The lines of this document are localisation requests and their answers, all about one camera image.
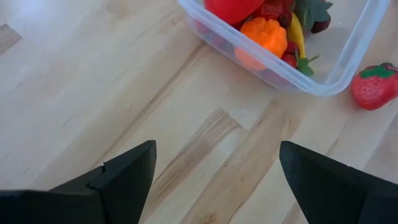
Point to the yellow banana toy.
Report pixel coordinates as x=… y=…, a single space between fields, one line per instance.
x=297 y=32

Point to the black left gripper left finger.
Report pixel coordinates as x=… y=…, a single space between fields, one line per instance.
x=127 y=186

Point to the glossy red plastic fruit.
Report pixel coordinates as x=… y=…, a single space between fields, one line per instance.
x=233 y=11

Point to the orange peeled tangerine toy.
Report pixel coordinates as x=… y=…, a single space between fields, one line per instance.
x=264 y=35

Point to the clear plastic tupperware container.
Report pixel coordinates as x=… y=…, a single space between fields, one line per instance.
x=217 y=35

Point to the small strawberry with leaves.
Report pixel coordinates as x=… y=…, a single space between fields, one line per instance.
x=289 y=60

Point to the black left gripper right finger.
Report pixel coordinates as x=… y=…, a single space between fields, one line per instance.
x=317 y=193

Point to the large strawberry with leaves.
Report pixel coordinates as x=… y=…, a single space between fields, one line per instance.
x=273 y=11

